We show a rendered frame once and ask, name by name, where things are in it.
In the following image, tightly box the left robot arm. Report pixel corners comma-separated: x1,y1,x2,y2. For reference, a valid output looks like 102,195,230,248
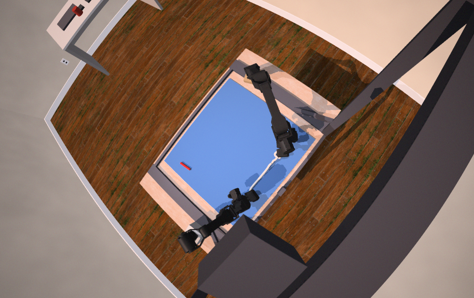
177,188,251,253

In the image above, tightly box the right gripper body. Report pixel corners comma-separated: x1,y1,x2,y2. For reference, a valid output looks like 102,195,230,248
276,144,289,157

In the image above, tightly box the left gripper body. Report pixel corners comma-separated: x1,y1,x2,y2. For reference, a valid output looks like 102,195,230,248
232,189,259,204

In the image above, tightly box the blue work mat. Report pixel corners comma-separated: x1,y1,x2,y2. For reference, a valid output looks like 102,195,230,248
164,78,315,225

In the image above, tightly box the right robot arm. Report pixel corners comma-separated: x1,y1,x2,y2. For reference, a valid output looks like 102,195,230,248
244,63,298,155

